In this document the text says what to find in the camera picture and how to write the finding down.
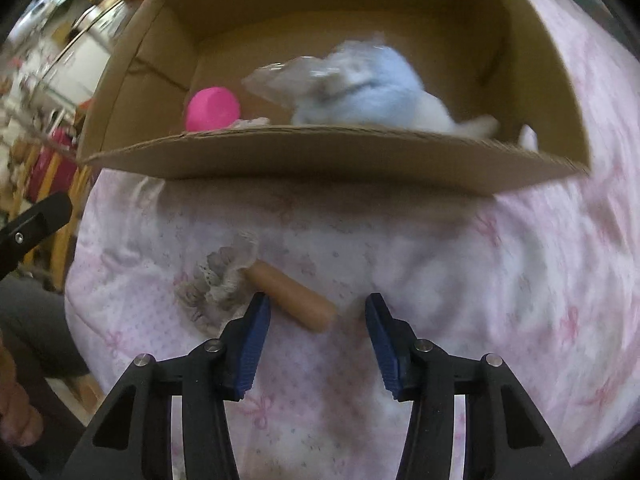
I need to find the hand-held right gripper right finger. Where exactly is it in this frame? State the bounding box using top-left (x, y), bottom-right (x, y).
top-left (365, 292), bottom-right (573, 480)

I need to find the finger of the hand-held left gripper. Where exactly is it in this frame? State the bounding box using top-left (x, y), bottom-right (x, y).
top-left (0, 192), bottom-right (73, 276)

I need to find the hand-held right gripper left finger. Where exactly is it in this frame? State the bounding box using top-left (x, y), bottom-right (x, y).
top-left (62, 292), bottom-right (272, 480)

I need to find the tan wooden handle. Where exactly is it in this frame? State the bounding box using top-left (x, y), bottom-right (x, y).
top-left (245, 260), bottom-right (337, 333)

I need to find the beige lace scrunchie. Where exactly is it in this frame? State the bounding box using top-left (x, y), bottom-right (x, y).
top-left (175, 232), bottom-right (261, 336)

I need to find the pink round plastic cup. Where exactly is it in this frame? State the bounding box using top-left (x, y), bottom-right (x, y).
top-left (185, 87), bottom-right (242, 132)

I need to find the brown cardboard box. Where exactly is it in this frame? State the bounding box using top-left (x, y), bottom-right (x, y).
top-left (77, 0), bottom-right (592, 197)

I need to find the light blue fluffy sock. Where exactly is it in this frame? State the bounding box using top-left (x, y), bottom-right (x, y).
top-left (290, 42), bottom-right (458, 136)

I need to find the clear plastic wrapper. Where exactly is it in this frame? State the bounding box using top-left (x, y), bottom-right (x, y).
top-left (242, 50), bottom-right (361, 108)

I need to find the person's left hand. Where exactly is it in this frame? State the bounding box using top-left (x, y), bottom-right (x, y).
top-left (0, 345), bottom-right (44, 447)

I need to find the red plastic crate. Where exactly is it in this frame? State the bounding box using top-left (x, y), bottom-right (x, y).
top-left (27, 127), bottom-right (82, 202)

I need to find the person's grey pants leg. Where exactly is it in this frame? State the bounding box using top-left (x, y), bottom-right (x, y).
top-left (0, 275), bottom-right (92, 380)

